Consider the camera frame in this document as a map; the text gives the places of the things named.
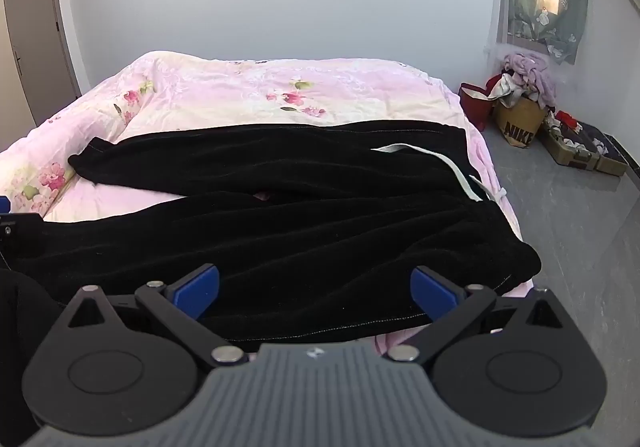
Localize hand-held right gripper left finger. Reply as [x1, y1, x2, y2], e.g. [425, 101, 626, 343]
[65, 263, 249, 368]

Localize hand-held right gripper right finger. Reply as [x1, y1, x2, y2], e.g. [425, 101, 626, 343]
[385, 265, 573, 363]

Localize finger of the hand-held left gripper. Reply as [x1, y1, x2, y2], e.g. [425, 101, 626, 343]
[0, 196, 45, 248]

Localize black pants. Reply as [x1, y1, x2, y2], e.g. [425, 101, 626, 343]
[0, 121, 543, 345]

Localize grey door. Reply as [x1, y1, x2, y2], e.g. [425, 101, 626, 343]
[2, 0, 84, 128]

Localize brown paper bag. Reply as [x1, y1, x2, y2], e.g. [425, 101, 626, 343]
[492, 96, 549, 149]

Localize red bag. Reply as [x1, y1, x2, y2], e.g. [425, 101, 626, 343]
[458, 74, 504, 132]

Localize pink floral quilt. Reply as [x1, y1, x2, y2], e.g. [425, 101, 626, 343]
[0, 51, 533, 358]

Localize open suitcase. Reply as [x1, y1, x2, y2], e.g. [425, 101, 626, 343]
[540, 111, 629, 178]

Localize pile of clothes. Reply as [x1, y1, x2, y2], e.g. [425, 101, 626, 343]
[487, 52, 557, 110]

